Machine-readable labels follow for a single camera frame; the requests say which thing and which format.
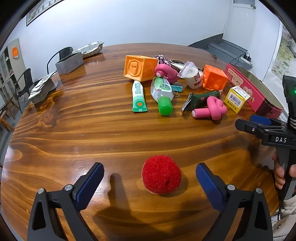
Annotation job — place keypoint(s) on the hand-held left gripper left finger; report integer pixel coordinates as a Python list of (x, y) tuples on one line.
[(90, 185)]

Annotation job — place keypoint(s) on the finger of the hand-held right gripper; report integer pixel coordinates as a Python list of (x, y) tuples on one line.
[(245, 126), (260, 119)]

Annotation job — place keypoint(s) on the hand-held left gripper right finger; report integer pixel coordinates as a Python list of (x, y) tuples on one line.
[(208, 185)]

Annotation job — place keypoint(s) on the pink cardboard box container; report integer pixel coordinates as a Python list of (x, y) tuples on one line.
[(249, 92)]

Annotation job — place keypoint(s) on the small yellow carton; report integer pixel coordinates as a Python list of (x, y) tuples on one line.
[(237, 98)]

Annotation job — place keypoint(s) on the pink knotted foam toy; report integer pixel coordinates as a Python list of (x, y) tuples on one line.
[(165, 71), (214, 107)]

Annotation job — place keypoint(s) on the red felt ball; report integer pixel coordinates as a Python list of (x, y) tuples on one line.
[(161, 175)]

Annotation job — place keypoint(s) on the dark chocolate bar packet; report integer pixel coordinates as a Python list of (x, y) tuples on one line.
[(204, 98)]

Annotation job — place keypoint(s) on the small orange studded cube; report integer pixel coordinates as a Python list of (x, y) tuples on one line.
[(214, 77)]

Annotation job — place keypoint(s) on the white red-printed bottle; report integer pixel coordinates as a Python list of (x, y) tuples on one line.
[(195, 81)]

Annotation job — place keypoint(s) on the green cap sanitizer bottle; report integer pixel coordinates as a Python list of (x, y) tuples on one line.
[(161, 89)]

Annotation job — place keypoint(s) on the large orange toy cube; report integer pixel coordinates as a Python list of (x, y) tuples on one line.
[(138, 67)]

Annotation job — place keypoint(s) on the person's right hand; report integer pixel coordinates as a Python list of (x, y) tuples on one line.
[(278, 173)]

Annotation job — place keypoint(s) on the white power strip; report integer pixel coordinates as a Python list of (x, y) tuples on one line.
[(246, 58)]

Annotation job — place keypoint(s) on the grey sofa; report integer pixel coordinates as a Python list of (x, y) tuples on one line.
[(227, 49)]

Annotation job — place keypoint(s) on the teal binder clip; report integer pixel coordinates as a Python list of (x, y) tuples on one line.
[(177, 89)]

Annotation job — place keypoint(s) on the clear plastic bag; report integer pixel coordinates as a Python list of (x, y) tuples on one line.
[(188, 70)]

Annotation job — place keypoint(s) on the green toothpaste tube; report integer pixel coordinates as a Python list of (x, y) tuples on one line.
[(138, 97)]

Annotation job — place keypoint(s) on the stack of star foil trays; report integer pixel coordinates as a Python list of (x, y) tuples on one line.
[(42, 89)]

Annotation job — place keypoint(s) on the wooden stool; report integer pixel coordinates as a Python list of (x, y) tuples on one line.
[(7, 113)]

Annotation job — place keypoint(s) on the black office chair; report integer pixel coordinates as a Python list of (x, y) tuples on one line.
[(23, 83), (61, 53)]

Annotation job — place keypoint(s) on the grey rectangular box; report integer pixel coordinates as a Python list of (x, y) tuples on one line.
[(69, 63)]

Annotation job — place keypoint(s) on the crumpled foil tray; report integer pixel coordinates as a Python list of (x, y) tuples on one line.
[(90, 48)]

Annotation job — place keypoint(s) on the beige shelf cabinet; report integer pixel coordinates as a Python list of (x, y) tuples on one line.
[(9, 67)]

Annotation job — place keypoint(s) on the orange paper sign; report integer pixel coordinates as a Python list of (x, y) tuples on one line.
[(15, 52)]

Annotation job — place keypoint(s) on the landscape wall poster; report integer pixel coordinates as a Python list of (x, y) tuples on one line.
[(286, 53)]

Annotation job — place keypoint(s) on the white window frame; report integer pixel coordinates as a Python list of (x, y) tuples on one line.
[(245, 4)]

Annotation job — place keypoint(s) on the framed wall picture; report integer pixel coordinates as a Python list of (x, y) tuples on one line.
[(39, 9)]

